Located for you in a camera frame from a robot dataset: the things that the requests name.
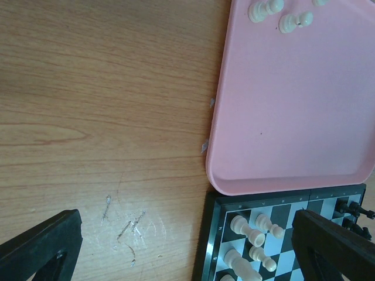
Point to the white knight piece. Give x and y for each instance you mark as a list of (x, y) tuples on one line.
[(241, 267)]

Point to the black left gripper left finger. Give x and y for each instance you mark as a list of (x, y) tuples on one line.
[(48, 251)]

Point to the pink plastic tray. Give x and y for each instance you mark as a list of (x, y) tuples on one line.
[(294, 110)]

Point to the white pawn on tray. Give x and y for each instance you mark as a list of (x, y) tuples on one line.
[(288, 23)]

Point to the white pawn piece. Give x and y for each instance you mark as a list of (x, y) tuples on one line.
[(264, 223)]

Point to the white rook on tray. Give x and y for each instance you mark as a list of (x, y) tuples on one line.
[(259, 11)]

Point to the black white chessboard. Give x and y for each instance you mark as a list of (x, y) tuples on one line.
[(218, 236)]

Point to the white knight on tray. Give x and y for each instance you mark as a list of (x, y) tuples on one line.
[(319, 2)]

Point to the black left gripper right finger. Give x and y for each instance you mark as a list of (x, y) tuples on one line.
[(327, 251)]

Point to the black knight piece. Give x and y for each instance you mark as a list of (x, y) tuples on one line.
[(357, 228)]

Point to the black rook piece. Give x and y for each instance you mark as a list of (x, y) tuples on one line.
[(352, 208)]

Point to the white rook piece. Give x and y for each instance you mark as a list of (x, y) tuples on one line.
[(239, 225)]

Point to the white bishop piece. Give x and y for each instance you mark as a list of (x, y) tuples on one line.
[(227, 277)]

